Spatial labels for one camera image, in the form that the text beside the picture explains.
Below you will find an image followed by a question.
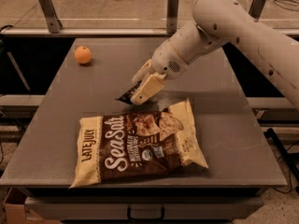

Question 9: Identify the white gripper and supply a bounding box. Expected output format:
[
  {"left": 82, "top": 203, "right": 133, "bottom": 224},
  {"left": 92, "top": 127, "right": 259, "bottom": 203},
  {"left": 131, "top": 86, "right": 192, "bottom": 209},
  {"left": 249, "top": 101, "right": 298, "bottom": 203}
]
[{"left": 130, "top": 40, "right": 188, "bottom": 105}]

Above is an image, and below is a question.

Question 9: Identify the black rxbar chocolate bar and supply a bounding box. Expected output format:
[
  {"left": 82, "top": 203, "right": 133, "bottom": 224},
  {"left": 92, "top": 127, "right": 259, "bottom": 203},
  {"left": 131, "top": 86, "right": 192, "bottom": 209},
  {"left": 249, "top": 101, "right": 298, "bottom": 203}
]
[{"left": 118, "top": 83, "right": 140, "bottom": 105}]

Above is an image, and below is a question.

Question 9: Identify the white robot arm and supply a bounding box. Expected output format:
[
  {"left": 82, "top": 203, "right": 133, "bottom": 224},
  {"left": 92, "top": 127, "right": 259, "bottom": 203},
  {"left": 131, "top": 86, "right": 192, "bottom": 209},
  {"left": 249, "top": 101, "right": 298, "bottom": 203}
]
[{"left": 129, "top": 0, "right": 299, "bottom": 108}]

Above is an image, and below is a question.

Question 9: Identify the brown sea salt chip bag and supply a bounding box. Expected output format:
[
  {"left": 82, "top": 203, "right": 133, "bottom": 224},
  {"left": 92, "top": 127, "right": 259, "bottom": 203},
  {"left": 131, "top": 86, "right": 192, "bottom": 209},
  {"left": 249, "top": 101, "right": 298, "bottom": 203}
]
[{"left": 72, "top": 99, "right": 207, "bottom": 188}]

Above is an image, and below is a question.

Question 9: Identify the orange fruit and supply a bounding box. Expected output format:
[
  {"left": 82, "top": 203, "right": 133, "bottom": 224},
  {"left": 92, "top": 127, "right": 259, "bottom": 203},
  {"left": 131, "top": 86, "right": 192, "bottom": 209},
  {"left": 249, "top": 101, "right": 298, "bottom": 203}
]
[{"left": 74, "top": 46, "right": 92, "bottom": 64}]

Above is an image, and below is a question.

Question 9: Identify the grey table drawer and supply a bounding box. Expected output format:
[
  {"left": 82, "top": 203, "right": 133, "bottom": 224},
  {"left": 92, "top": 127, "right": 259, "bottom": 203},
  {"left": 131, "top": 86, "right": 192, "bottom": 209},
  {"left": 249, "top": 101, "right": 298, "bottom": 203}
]
[{"left": 25, "top": 197, "right": 263, "bottom": 221}]

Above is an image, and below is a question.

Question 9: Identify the cardboard box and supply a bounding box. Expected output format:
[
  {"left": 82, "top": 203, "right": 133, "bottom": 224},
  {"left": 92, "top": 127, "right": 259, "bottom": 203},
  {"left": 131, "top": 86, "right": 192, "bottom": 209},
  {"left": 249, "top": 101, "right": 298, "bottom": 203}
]
[{"left": 4, "top": 189, "right": 61, "bottom": 224}]

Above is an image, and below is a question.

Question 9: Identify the middle metal rail bracket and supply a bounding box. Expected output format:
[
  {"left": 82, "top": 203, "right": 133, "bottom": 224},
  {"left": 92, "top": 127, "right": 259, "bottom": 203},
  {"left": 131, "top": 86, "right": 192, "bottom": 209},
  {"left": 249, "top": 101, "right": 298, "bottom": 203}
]
[{"left": 166, "top": 0, "right": 179, "bottom": 34}]

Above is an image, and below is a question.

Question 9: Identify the metal rail bracket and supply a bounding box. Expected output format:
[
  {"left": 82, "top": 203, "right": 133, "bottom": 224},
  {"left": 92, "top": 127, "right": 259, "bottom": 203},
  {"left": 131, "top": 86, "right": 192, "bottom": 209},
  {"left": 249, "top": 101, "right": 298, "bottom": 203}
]
[
  {"left": 166, "top": 0, "right": 179, "bottom": 34},
  {"left": 38, "top": 0, "right": 63, "bottom": 34},
  {"left": 249, "top": 0, "right": 266, "bottom": 20}
]

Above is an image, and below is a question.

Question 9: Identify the left metal rail bracket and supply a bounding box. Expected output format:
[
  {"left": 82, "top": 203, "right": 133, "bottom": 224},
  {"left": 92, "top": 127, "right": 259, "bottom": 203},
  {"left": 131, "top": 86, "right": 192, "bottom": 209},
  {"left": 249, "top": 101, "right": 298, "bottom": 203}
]
[{"left": 38, "top": 0, "right": 63, "bottom": 34}]

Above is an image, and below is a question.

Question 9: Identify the right metal rail bracket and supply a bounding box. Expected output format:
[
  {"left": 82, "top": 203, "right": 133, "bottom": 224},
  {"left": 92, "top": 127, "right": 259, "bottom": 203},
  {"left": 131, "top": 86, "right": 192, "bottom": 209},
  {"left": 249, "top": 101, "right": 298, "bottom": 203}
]
[{"left": 249, "top": 0, "right": 266, "bottom": 20}]

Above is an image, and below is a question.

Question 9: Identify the metal guard rail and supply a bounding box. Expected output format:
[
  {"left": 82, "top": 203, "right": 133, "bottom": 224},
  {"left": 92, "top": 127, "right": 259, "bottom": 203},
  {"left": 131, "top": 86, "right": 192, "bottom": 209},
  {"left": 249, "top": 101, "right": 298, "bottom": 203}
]
[{"left": 1, "top": 27, "right": 299, "bottom": 37}]

